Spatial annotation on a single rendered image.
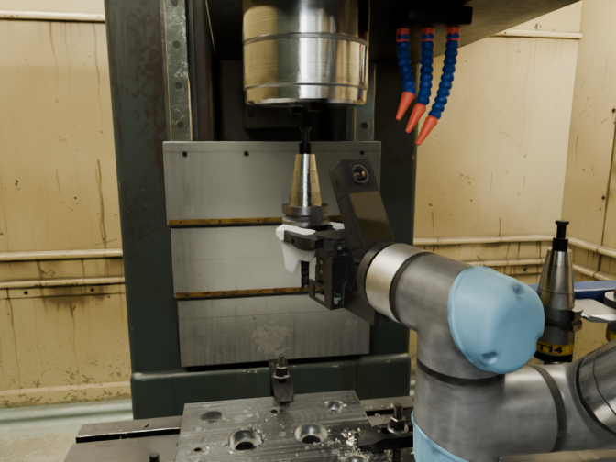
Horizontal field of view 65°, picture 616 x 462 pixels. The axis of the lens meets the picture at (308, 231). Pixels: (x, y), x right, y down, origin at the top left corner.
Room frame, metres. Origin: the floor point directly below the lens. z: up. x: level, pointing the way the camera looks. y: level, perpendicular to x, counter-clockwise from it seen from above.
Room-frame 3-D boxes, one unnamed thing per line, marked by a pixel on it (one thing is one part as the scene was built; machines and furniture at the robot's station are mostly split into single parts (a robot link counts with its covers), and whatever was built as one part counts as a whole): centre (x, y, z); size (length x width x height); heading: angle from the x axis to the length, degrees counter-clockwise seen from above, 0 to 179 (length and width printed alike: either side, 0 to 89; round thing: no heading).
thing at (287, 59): (0.65, 0.00, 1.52); 0.16 x 0.16 x 0.12
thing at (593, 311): (0.57, -0.35, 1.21); 0.07 x 0.05 x 0.01; 9
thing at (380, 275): (0.46, -0.10, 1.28); 0.08 x 0.05 x 0.08; 119
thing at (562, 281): (0.56, -0.30, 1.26); 0.04 x 0.04 x 0.07
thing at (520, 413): (0.40, -0.15, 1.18); 0.11 x 0.08 x 0.11; 95
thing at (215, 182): (1.08, 0.07, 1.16); 0.48 x 0.05 x 0.51; 99
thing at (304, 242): (0.57, -0.01, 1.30); 0.09 x 0.05 x 0.02; 42
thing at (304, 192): (0.65, 0.00, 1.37); 0.04 x 0.04 x 0.07
